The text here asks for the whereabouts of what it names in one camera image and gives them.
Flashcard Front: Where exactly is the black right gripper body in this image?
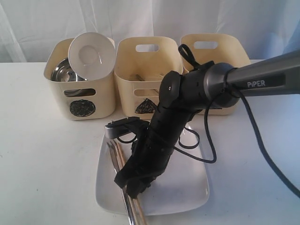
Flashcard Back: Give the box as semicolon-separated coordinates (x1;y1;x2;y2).
121;110;188;186

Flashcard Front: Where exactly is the white square plate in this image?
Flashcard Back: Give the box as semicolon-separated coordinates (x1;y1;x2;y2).
95;136;210;216

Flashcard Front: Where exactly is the white plastic bowl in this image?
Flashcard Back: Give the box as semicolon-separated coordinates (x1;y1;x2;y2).
68;32;116;81

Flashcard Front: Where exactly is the stainless steel bowl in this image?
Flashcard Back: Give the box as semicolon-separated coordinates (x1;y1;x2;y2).
51;58;96;97

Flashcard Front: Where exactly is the stainless steel table knife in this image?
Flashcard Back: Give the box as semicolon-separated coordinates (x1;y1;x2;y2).
121;187;138;225

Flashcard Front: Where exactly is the stainless steel fork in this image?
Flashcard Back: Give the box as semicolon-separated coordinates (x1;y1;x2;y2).
107;141;122;173

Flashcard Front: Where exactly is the stainless steel spoon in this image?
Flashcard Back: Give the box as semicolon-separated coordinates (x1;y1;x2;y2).
128;74;164;82

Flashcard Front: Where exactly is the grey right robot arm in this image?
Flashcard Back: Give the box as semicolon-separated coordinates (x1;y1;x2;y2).
114;51;300;198

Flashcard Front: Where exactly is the cream bin with circle mark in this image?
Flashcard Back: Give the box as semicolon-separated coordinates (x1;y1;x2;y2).
44;38;116;120

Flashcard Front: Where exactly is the cream bin with triangle mark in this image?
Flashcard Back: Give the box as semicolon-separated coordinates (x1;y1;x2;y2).
114;37;183;120

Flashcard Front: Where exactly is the cream bin with square mark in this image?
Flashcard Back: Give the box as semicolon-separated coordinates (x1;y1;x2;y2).
180;33;253;116

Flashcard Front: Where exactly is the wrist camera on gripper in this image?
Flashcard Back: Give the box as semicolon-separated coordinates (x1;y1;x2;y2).
105;117;150;139

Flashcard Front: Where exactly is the black cable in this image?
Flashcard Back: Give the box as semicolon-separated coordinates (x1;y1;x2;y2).
117;44;300;197

